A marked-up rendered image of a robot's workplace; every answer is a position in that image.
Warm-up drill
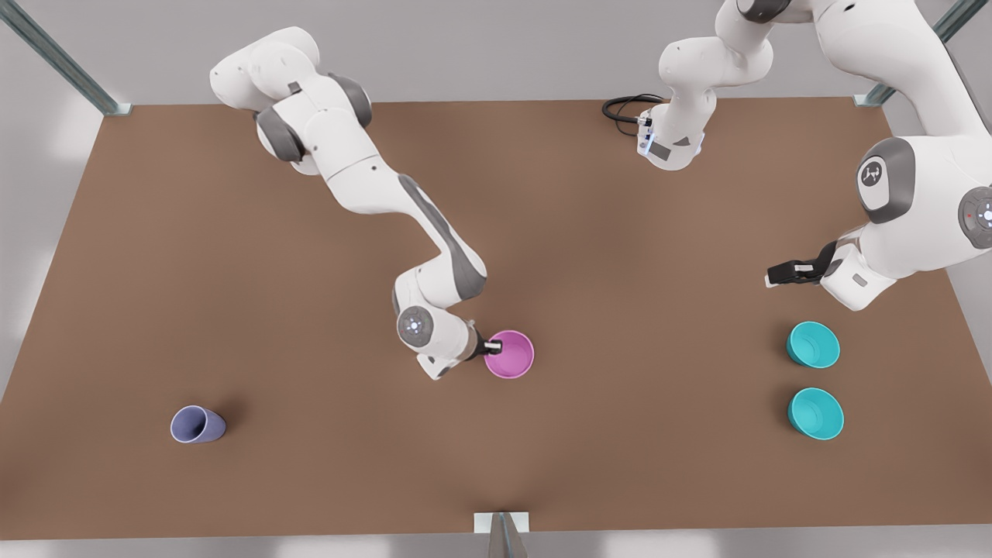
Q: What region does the black cable loop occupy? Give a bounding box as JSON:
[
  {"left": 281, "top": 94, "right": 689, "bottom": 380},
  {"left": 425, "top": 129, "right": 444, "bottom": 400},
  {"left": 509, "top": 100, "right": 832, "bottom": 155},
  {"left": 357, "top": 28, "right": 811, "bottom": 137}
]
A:
[{"left": 602, "top": 94, "right": 667, "bottom": 137}]

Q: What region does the silver frame post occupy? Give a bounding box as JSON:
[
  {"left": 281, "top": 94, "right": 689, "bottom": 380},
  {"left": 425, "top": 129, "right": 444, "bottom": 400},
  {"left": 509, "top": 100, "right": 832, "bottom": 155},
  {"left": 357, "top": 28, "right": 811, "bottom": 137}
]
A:
[
  {"left": 853, "top": 0, "right": 990, "bottom": 108},
  {"left": 0, "top": 0, "right": 133, "bottom": 117},
  {"left": 474, "top": 511, "right": 530, "bottom": 558}
]

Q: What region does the lavender cup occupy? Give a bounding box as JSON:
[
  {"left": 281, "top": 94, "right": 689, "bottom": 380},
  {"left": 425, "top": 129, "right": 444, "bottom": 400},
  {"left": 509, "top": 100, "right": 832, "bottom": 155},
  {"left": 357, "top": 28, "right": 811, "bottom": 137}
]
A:
[{"left": 170, "top": 405, "right": 227, "bottom": 445}]

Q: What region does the teal bowl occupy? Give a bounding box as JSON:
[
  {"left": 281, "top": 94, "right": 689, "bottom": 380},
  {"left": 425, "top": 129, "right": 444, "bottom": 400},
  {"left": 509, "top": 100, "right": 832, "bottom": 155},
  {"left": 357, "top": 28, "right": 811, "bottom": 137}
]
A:
[
  {"left": 787, "top": 322, "right": 841, "bottom": 370},
  {"left": 787, "top": 387, "right": 845, "bottom": 441}
]

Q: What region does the pink bowl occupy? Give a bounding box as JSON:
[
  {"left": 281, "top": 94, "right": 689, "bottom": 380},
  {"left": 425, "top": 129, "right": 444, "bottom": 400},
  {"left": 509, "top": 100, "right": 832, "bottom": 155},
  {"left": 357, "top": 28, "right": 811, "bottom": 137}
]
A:
[{"left": 484, "top": 330, "right": 536, "bottom": 380}]

